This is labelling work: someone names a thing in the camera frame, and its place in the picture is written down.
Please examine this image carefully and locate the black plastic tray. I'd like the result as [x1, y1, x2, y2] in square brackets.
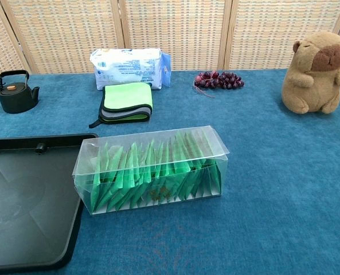
[0, 133, 99, 273]

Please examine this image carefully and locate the black cast iron kettle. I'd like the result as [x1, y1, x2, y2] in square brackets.
[0, 70, 41, 114]

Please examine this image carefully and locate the brown capybara plush toy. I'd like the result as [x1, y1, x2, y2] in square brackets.
[281, 31, 340, 115]

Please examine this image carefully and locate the blue tablecloth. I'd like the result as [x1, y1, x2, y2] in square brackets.
[0, 68, 340, 275]

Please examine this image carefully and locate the green grey folded cloth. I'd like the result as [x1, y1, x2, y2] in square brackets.
[88, 82, 154, 129]

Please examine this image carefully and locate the dark red grape bunch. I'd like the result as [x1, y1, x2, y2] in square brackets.
[193, 70, 245, 98]

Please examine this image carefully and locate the white tissue pack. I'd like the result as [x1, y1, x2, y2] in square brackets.
[89, 48, 173, 91]

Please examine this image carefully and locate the clear plastic box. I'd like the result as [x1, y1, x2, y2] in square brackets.
[72, 125, 230, 215]

